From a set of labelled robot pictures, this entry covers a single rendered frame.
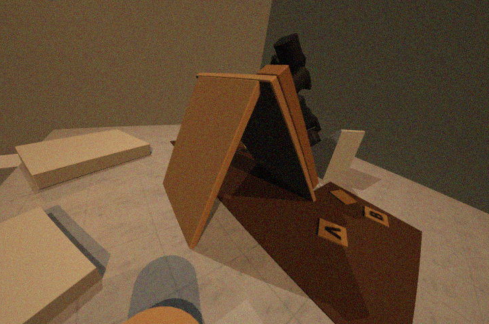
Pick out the tan letter tile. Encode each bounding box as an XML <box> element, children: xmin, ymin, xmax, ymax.
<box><xmin>317</xmin><ymin>218</ymin><xmax>348</xmax><ymax>248</ymax></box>
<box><xmin>329</xmin><ymin>190</ymin><xmax>357</xmax><ymax>205</ymax></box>
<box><xmin>364</xmin><ymin>206</ymin><xmax>389</xmax><ymax>228</ymax></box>

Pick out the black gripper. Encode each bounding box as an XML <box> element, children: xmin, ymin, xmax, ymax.
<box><xmin>293</xmin><ymin>78</ymin><xmax>308</xmax><ymax>120</ymax></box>

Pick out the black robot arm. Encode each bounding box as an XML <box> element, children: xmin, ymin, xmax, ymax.
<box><xmin>270</xmin><ymin>33</ymin><xmax>321</xmax><ymax>147</ymax></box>

